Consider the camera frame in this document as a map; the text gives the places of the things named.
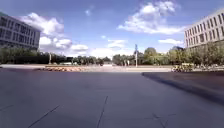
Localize tall pole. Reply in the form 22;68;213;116
133;43;139;68

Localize row of green trees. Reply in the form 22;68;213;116
0;41;224;67

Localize orange flower bed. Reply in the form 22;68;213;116
39;66;84;73

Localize short pale pole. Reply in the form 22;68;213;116
48;52;53;66

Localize row of yellow bicycles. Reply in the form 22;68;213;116
171;62;196;73

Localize dark raised stone platform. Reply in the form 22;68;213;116
142;70;224;105

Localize pale building with window grid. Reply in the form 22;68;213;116
183;9;224;50

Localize grey building with window rows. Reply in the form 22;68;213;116
0;12;42;51

